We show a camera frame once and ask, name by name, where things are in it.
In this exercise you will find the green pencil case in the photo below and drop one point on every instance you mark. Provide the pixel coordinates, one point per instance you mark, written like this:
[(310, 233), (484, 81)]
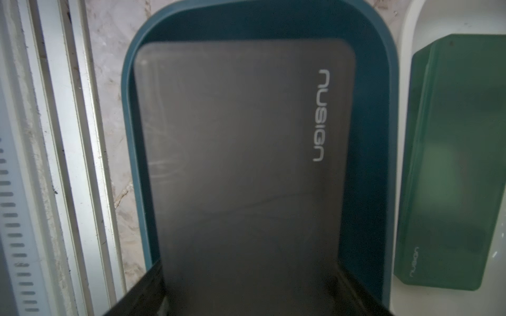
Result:
[(453, 178)]

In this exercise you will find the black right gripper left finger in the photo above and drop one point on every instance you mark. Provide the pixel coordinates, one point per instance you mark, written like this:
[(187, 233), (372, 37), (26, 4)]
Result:
[(145, 297)]

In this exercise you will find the teal storage box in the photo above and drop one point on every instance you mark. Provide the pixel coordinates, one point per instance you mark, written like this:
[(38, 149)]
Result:
[(367, 236)]

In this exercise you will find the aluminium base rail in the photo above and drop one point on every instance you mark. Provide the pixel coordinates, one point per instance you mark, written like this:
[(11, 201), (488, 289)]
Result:
[(60, 252)]

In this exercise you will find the white storage box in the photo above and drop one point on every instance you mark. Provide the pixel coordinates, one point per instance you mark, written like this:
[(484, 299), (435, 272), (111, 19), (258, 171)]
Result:
[(421, 23)]

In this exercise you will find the dark grey pencil case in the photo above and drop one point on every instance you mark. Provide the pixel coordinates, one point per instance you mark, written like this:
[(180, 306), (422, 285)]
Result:
[(246, 144)]

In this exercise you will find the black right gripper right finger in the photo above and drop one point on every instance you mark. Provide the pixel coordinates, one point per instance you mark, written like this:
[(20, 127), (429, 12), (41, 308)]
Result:
[(352, 298)]

